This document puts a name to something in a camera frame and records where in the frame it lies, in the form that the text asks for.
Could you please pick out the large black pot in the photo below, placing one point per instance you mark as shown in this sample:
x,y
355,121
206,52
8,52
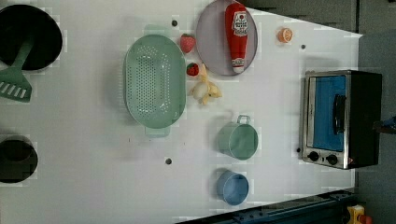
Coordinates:
x,y
23,23

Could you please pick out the small toy strawberry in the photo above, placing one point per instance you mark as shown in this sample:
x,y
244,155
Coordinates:
x,y
192,69

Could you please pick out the orange slice toy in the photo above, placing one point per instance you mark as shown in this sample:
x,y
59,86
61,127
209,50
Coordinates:
x,y
284,35

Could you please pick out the green metal mug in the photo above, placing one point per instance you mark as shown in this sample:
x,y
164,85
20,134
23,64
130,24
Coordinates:
x,y
238,139

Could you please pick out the small black cup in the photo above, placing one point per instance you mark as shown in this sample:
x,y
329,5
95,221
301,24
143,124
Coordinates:
x,y
18,161

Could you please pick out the lilac round plate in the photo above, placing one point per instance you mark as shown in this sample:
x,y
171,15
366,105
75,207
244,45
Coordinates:
x,y
211,40

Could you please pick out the red ketchup bottle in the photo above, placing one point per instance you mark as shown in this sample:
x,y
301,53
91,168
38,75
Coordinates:
x,y
236,27

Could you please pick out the blue cup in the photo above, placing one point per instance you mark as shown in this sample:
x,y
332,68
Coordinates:
x,y
232,187

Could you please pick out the peeled toy banana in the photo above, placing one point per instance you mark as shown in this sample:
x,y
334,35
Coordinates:
x,y
204,89

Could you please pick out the green slotted spatula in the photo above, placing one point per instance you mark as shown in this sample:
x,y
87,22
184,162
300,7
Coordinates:
x,y
13,84

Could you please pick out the large toy strawberry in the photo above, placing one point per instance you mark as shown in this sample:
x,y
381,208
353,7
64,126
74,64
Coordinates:
x,y
187,43

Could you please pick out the black toaster oven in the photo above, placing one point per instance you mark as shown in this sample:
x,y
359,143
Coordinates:
x,y
340,109

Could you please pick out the green perforated colander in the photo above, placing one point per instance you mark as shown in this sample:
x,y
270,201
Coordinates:
x,y
154,81

